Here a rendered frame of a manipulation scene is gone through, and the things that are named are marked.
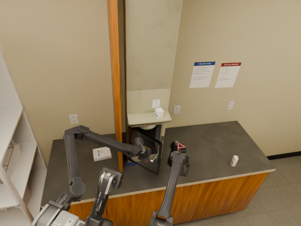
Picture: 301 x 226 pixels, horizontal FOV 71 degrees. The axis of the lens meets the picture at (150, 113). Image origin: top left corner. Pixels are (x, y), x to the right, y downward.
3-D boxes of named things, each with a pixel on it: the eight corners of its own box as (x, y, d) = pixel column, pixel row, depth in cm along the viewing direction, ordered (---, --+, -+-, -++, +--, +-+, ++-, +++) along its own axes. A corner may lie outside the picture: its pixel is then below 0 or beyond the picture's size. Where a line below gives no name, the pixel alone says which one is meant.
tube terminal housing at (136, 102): (124, 142, 212) (122, 74, 164) (155, 139, 219) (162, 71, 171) (127, 162, 193) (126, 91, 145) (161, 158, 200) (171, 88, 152)
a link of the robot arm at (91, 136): (73, 139, 139) (76, 129, 131) (76, 132, 143) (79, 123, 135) (133, 159, 149) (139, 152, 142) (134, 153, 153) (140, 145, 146)
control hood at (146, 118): (126, 123, 164) (126, 114, 158) (166, 120, 170) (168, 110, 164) (128, 134, 155) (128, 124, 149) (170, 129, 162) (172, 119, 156)
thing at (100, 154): (92, 151, 200) (92, 149, 198) (109, 148, 205) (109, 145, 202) (94, 161, 192) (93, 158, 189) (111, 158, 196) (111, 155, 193)
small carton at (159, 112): (154, 115, 159) (154, 108, 155) (160, 113, 161) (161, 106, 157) (157, 119, 155) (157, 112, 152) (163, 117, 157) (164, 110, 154)
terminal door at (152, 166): (128, 159, 190) (128, 126, 165) (158, 175, 178) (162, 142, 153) (128, 160, 189) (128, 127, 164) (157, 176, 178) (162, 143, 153)
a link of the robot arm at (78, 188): (60, 133, 137) (62, 124, 130) (81, 132, 144) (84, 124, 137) (68, 203, 113) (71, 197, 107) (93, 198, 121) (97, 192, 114)
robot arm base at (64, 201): (52, 214, 109) (46, 202, 102) (62, 200, 115) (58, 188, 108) (66, 220, 107) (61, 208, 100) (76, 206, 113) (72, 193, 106)
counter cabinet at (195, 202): (70, 191, 268) (53, 142, 212) (217, 169, 309) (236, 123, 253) (64, 250, 217) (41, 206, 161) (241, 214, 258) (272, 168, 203)
